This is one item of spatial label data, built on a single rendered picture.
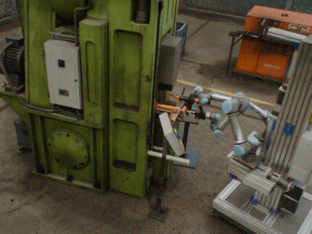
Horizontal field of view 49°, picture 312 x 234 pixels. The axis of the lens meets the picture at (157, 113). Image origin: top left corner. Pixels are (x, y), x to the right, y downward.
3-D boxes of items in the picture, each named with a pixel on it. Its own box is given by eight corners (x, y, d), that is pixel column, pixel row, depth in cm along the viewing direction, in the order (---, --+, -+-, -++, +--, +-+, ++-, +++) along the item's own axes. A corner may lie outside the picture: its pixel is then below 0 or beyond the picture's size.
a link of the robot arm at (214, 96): (248, 95, 322) (212, 89, 361) (240, 99, 316) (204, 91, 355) (248, 107, 325) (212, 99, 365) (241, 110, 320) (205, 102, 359)
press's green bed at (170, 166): (173, 167, 442) (177, 138, 417) (166, 186, 411) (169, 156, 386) (133, 158, 453) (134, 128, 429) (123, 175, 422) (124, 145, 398)
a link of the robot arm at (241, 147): (253, 152, 320) (239, 96, 317) (243, 157, 312) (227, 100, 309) (244, 152, 330) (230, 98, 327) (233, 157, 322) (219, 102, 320)
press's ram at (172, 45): (180, 70, 371) (184, 35, 351) (171, 85, 339) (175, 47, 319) (144, 64, 380) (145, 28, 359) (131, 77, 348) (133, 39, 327)
